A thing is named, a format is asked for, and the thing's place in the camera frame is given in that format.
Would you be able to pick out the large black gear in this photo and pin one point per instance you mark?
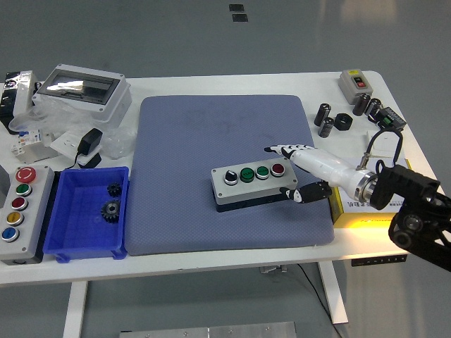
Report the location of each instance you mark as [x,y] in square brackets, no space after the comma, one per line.
[112,210]

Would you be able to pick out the clear plastic bag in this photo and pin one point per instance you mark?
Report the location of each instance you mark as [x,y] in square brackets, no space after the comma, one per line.
[70,118]

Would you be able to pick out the black cylindrical capacitor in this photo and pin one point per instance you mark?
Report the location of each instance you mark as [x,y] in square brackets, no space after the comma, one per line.
[322,113]
[361,104]
[326,127]
[372,107]

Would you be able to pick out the grey four-button control box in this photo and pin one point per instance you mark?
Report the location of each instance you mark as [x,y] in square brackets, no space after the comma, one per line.
[253,192]

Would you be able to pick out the dark floor cover plate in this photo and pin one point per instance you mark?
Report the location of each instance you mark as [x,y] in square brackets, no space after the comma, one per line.
[239,18]
[236,7]

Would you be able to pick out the small black gear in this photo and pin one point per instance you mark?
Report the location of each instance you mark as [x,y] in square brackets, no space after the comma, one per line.
[114,189]

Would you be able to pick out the white wall switch panel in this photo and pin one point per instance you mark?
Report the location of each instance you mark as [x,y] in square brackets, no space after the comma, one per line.
[385,144]

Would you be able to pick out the grey block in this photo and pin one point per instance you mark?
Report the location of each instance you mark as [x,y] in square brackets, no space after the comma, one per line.
[3,183]

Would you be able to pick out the blue-grey mat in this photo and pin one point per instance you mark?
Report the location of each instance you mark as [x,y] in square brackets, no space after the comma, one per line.
[176,197]

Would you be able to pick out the grey five-button control box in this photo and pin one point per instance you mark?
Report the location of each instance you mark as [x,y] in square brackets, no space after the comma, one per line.
[33,225]

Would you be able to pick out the black power adapter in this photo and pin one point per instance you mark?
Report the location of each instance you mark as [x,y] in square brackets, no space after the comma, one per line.
[89,141]

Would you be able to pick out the grey metal plate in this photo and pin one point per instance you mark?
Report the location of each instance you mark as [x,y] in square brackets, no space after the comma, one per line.
[211,331]

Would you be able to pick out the white wall socket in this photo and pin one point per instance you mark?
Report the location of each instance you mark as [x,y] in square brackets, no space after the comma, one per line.
[67,142]

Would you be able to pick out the grey enclosure with clear lid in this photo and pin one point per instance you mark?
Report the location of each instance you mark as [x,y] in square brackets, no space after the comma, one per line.
[105,105]

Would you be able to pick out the metal bracket under table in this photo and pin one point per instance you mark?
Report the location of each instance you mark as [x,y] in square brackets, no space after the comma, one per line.
[273,269]

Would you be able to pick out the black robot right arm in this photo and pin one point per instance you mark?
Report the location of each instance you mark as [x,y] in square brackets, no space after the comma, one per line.
[401,186]

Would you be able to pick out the black hex nut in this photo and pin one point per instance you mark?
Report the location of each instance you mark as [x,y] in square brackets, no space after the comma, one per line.
[343,121]

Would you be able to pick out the white circuit breaker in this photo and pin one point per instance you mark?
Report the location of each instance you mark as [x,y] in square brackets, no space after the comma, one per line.
[30,141]

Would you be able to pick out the grey two-button switch box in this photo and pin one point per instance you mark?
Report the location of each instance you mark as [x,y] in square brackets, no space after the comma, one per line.
[352,89]

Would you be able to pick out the black table control panel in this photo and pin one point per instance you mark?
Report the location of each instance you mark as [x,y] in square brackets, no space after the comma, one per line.
[378,261]

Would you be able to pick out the black module with green terminal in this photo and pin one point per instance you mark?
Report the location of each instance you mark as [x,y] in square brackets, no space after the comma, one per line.
[389,119]

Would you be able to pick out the white table leg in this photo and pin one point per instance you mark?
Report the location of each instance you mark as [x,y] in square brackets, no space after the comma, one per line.
[334,299]
[74,310]

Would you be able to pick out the blue plastic bin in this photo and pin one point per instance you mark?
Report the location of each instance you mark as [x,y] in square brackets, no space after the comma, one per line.
[81,229]

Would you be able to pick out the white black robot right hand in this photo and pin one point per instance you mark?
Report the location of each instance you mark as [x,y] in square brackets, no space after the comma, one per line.
[324,165]

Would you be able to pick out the white and yellow carton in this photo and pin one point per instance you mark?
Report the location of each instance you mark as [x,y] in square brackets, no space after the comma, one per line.
[352,220]

